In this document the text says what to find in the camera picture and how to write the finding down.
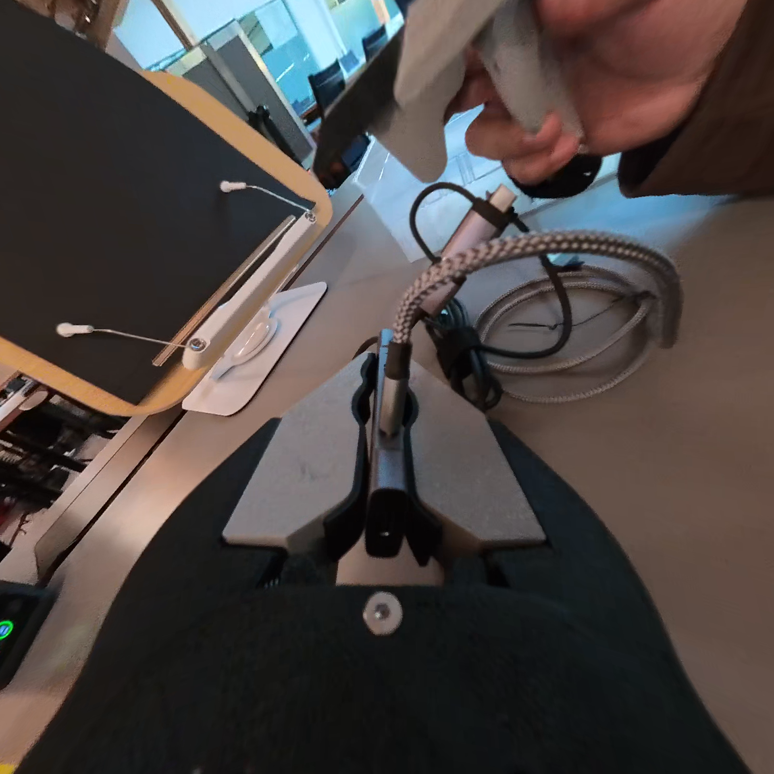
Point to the person's right hand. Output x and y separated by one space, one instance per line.
635 60

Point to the black panel with wooden edge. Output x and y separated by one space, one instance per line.
121 211

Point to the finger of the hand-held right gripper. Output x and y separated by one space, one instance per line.
423 90
357 121

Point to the white tablet stand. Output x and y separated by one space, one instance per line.
242 390

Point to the black charger with green lights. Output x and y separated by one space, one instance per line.
24 635

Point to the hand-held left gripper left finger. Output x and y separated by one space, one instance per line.
302 471

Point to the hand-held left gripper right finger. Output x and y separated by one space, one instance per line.
471 471

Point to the grey partition panel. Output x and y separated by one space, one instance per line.
254 84

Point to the grey usb adapter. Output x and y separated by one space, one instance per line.
493 211

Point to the black office chair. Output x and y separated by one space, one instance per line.
326 84

